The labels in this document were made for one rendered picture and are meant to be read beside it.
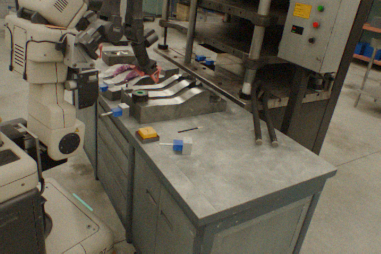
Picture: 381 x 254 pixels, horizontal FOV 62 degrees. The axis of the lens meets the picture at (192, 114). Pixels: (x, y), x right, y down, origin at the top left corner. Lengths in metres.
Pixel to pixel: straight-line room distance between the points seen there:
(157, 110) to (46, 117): 0.48
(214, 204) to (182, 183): 0.14
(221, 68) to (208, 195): 1.38
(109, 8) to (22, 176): 0.67
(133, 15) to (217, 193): 0.75
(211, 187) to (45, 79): 0.76
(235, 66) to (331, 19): 0.91
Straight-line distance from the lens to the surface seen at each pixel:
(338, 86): 2.60
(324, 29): 1.75
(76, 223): 1.75
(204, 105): 1.63
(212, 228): 1.13
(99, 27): 1.24
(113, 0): 1.26
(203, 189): 1.13
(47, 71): 1.36
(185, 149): 1.28
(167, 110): 1.52
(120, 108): 1.54
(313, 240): 2.32
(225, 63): 2.34
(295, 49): 1.85
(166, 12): 2.83
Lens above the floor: 1.49
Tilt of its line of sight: 25 degrees down
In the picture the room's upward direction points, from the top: 8 degrees clockwise
